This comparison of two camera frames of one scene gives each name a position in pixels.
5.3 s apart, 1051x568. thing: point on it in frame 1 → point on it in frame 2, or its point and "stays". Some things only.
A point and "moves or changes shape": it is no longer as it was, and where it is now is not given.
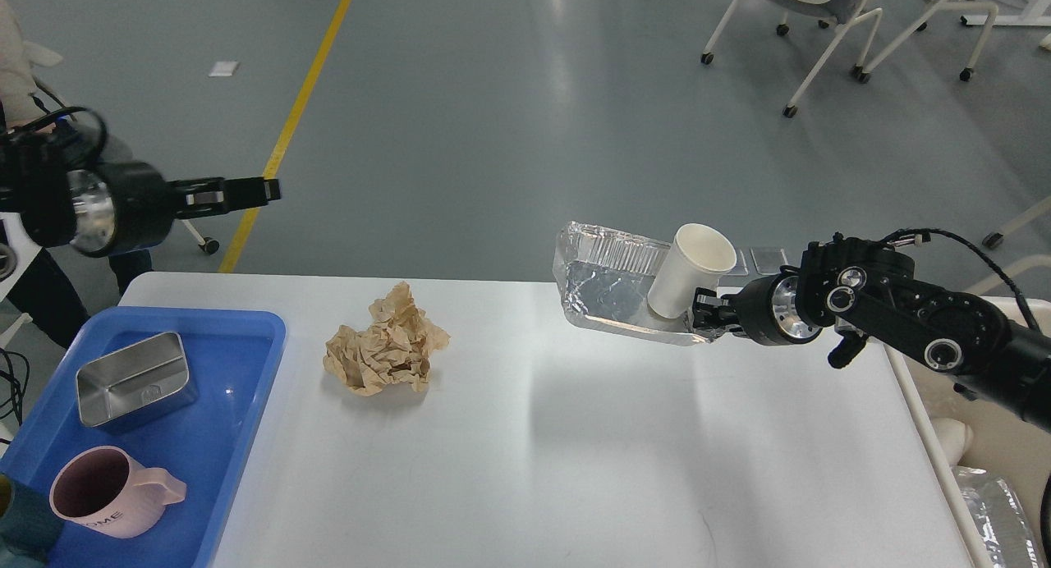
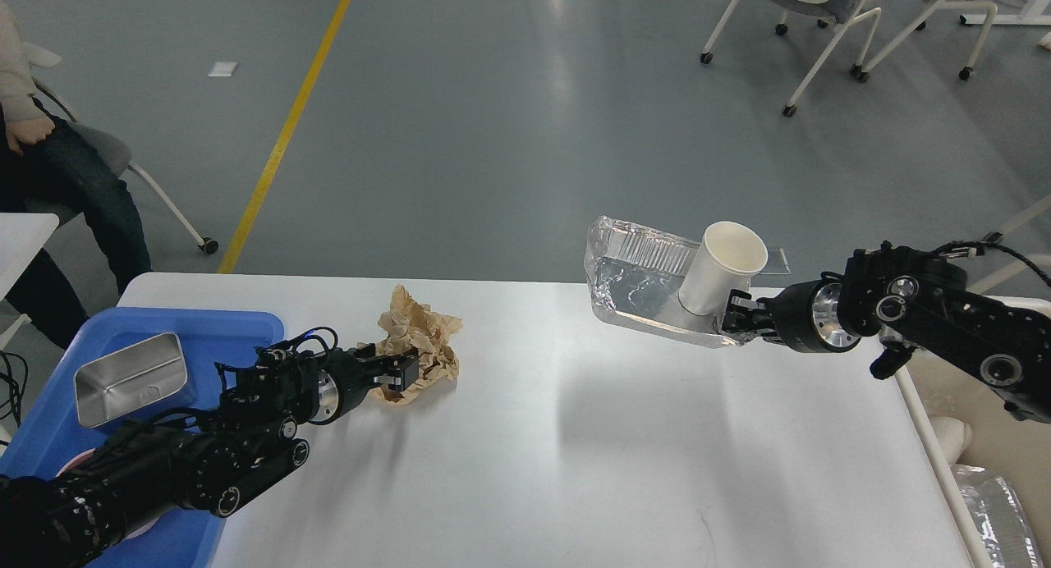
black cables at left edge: [19, 368] stays
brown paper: [396, 350] moves or changes shape
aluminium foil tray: [604, 280] moves or changes shape
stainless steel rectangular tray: [131, 377] stays
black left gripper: [122, 207] → [350, 373]
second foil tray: [999, 519] stays
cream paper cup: [698, 257] moves or changes shape
